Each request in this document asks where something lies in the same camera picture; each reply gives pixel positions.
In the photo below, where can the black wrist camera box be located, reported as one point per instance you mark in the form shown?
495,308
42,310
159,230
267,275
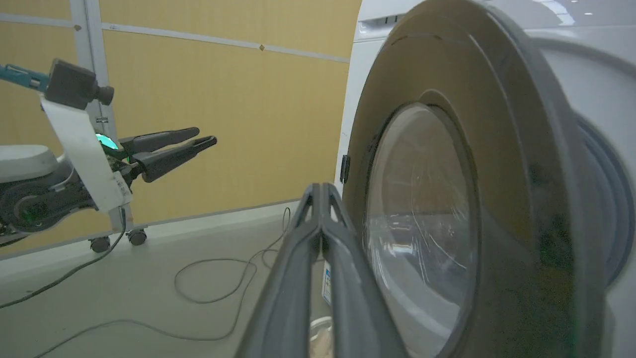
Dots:
74,85

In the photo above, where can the white washing machine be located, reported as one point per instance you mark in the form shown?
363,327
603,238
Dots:
606,89

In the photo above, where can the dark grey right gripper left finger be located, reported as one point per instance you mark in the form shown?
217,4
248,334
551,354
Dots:
290,278

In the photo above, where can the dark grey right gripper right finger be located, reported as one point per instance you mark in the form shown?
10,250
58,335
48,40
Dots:
355,298

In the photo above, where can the grey wheeled metal stand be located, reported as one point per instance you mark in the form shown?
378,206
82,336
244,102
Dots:
92,59

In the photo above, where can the clear round plastic container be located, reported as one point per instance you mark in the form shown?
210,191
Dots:
320,338

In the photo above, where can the white camera mounting bracket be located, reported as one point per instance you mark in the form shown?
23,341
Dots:
84,154

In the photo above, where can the grey round washing machine door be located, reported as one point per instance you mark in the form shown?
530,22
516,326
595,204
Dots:
497,209

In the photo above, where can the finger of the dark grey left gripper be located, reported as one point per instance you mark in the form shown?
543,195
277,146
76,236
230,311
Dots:
159,139
171,158

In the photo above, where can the white energy label sticker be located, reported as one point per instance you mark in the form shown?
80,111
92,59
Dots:
327,284

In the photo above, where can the black caster wheel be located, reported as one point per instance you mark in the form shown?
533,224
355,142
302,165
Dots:
137,237
100,244

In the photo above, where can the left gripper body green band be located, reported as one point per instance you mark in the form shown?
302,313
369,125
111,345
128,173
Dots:
115,151

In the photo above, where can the black door latch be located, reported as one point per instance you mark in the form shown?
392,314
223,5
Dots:
345,169

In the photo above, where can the grey rubber drum gasket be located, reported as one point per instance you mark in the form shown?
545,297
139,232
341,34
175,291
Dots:
613,199

